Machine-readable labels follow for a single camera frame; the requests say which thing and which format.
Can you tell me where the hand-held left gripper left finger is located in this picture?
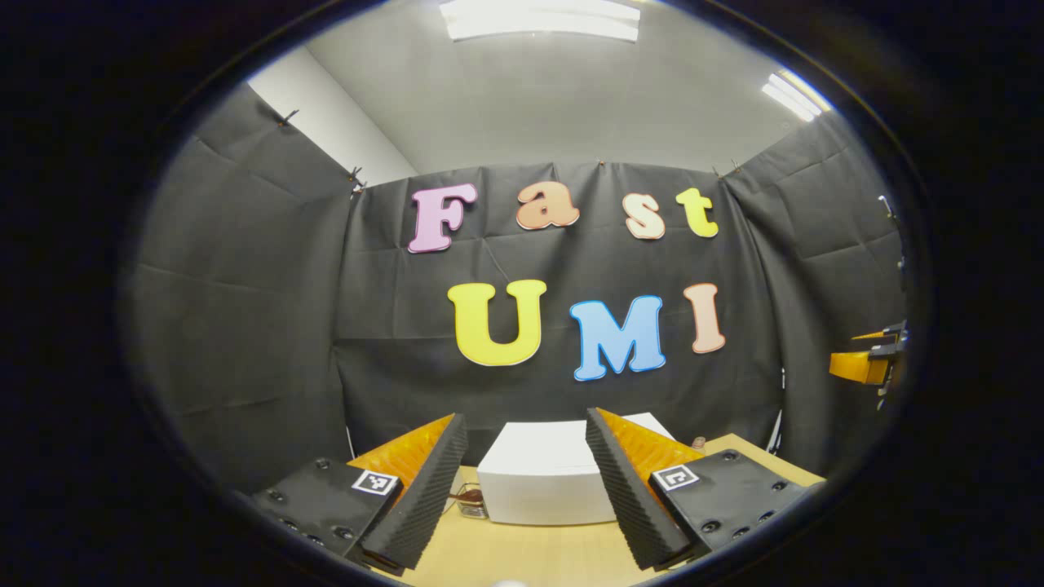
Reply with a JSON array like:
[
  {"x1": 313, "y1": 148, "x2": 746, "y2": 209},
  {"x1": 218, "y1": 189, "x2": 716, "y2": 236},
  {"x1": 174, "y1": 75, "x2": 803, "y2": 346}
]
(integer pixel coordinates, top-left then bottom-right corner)
[{"x1": 232, "y1": 412, "x2": 470, "y2": 576}]

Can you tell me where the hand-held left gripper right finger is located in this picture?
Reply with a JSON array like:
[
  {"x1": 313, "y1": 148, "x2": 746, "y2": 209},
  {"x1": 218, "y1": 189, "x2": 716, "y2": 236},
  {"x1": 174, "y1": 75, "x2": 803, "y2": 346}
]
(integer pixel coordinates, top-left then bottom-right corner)
[{"x1": 585, "y1": 407, "x2": 823, "y2": 572}]

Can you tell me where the white microwave oven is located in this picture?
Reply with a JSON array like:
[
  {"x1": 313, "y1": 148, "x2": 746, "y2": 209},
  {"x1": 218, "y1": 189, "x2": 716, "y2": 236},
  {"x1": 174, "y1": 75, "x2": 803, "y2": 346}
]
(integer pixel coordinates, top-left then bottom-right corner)
[{"x1": 477, "y1": 412, "x2": 676, "y2": 526}]

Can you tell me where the glass jar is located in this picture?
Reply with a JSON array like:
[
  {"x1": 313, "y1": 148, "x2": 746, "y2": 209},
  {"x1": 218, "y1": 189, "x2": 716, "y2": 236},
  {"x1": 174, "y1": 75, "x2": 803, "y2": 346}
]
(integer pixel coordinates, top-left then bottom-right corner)
[{"x1": 455, "y1": 483, "x2": 491, "y2": 520}]

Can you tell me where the black backdrop cloth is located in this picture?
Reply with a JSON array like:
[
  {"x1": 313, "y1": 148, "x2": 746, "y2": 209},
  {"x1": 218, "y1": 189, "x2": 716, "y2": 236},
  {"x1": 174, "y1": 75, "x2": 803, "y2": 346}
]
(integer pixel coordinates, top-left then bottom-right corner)
[{"x1": 122, "y1": 82, "x2": 910, "y2": 495}]

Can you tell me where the long ceiling light panel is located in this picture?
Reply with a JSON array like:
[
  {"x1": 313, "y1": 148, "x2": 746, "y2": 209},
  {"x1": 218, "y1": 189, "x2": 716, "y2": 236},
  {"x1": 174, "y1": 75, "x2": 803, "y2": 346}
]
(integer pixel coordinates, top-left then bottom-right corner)
[{"x1": 439, "y1": 0, "x2": 644, "y2": 43}]

